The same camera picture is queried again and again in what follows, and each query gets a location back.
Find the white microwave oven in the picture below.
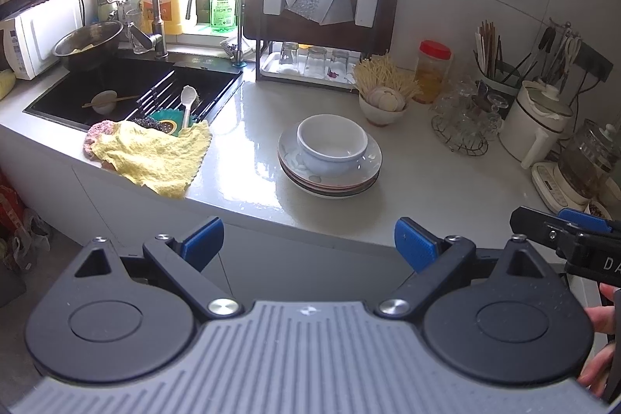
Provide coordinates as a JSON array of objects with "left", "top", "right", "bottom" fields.
[{"left": 0, "top": 0, "right": 85, "bottom": 80}]

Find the white spray bottle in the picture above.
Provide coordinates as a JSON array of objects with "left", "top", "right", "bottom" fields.
[{"left": 127, "top": 0, "right": 147, "bottom": 32}]

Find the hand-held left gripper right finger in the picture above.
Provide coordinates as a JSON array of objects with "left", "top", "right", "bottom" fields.
[{"left": 375, "top": 217, "right": 559, "bottom": 319}]

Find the white electric cooking pot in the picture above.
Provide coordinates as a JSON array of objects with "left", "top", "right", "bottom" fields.
[{"left": 499, "top": 79, "right": 574, "bottom": 170}]

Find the plain steel cleaver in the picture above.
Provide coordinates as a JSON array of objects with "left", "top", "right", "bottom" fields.
[{"left": 317, "top": 0, "right": 363, "bottom": 27}]

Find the cluster of glass cups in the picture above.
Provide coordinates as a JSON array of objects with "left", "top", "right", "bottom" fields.
[{"left": 429, "top": 77, "right": 510, "bottom": 144}]

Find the green dish soap bottle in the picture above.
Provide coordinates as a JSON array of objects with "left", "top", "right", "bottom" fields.
[{"left": 210, "top": 0, "right": 245, "bottom": 32}]

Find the tall steel faucet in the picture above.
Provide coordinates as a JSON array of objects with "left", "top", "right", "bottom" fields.
[{"left": 98, "top": 0, "right": 170, "bottom": 59}]

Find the wire cup rack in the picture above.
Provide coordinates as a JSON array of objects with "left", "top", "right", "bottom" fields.
[{"left": 431, "top": 113, "right": 490, "bottom": 154}]

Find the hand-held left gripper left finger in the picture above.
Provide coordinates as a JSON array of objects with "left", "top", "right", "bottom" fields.
[{"left": 63, "top": 216, "right": 244, "bottom": 319}]

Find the black power strip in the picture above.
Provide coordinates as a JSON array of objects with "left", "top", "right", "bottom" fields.
[{"left": 572, "top": 38, "right": 615, "bottom": 81}]

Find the white ceramic bowl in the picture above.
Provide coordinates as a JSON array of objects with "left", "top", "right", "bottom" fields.
[{"left": 297, "top": 114, "right": 369, "bottom": 163}]

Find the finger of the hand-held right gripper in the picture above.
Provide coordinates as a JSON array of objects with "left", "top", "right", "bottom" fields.
[
  {"left": 510, "top": 206, "right": 578, "bottom": 258},
  {"left": 557, "top": 208, "right": 621, "bottom": 236}
]

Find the brown chopsticks pair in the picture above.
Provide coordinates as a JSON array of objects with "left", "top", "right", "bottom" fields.
[{"left": 82, "top": 95, "right": 142, "bottom": 109}]

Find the black kitchen sink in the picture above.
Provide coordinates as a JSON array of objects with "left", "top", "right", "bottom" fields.
[{"left": 23, "top": 55, "right": 244, "bottom": 134}]

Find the person's right hand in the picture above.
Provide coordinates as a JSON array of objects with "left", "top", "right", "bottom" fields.
[{"left": 579, "top": 283, "right": 617, "bottom": 391}]

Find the roll-up sink drain rack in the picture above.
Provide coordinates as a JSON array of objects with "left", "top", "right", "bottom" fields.
[{"left": 127, "top": 69, "right": 229, "bottom": 126}]

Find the cream kettle heating base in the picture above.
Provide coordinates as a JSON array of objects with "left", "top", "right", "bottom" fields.
[{"left": 531, "top": 161, "right": 591, "bottom": 214}]

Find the yellow dish cloth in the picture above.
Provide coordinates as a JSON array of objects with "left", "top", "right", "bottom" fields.
[{"left": 90, "top": 120, "right": 213, "bottom": 200}]

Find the small white garlic bowl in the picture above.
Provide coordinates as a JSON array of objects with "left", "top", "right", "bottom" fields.
[{"left": 358, "top": 93, "right": 409, "bottom": 128}]

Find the dark-rimmed leaf pattern plate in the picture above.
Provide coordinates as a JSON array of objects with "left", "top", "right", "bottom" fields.
[{"left": 286, "top": 169, "right": 380, "bottom": 200}]

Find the small brown-rimmed bowl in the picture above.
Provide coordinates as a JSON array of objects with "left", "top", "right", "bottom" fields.
[{"left": 91, "top": 90, "right": 119, "bottom": 116}]

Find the red plastic bag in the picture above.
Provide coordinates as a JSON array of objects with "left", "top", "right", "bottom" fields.
[{"left": 0, "top": 184, "right": 25, "bottom": 231}]

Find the white deep plate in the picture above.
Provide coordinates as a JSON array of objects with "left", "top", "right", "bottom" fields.
[{"left": 281, "top": 162, "right": 382, "bottom": 196}]

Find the wooden chopsticks bundle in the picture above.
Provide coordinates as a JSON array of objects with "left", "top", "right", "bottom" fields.
[{"left": 475, "top": 20, "right": 506, "bottom": 78}]

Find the white dish brush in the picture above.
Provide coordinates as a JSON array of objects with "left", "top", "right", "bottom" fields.
[{"left": 219, "top": 36, "right": 244, "bottom": 59}]

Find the leaf-print bowl of dark spices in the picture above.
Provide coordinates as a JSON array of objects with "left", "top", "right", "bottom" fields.
[{"left": 585, "top": 199, "right": 613, "bottom": 221}]

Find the grey plastic bag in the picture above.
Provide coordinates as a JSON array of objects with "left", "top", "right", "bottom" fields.
[{"left": 10, "top": 208, "right": 52, "bottom": 270}]

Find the black chopsticks bundle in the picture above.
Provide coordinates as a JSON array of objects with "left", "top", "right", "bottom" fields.
[{"left": 500, "top": 50, "right": 535, "bottom": 85}]

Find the black dish rack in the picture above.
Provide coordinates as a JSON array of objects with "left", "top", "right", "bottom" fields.
[{"left": 255, "top": 0, "right": 384, "bottom": 83}]

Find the pink scrub cloth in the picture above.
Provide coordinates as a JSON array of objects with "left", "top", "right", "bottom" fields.
[{"left": 83, "top": 120, "right": 118, "bottom": 163}]

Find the black hanging utensil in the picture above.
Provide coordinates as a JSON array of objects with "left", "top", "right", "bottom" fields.
[{"left": 538, "top": 26, "right": 557, "bottom": 66}]

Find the stainless steel basin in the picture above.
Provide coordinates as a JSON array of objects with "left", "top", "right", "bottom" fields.
[{"left": 52, "top": 20, "right": 125, "bottom": 72}]

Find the green chopstick holder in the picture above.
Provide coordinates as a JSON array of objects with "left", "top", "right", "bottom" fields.
[{"left": 473, "top": 60, "right": 527, "bottom": 97}]

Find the colourful round scrubber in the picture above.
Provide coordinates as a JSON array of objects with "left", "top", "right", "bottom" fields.
[{"left": 146, "top": 111, "right": 188, "bottom": 136}]

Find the white plastic spoon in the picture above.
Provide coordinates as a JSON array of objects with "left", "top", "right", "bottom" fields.
[{"left": 180, "top": 85, "right": 200, "bottom": 129}]

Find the red-lid plastic jar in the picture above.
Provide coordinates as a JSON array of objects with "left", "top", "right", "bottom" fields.
[{"left": 415, "top": 40, "right": 453, "bottom": 105}]

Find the white drip tray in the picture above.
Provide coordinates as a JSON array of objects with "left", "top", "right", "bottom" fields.
[{"left": 259, "top": 51, "right": 358, "bottom": 86}]

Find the slim gooseneck faucet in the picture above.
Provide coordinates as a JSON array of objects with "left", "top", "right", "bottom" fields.
[{"left": 187, "top": 0, "right": 248, "bottom": 68}]

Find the glass health kettle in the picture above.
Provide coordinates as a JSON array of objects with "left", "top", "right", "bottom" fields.
[{"left": 557, "top": 119, "right": 621, "bottom": 202}]

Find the garlic bulb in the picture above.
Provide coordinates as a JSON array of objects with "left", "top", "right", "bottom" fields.
[{"left": 369, "top": 85, "right": 406, "bottom": 112}]

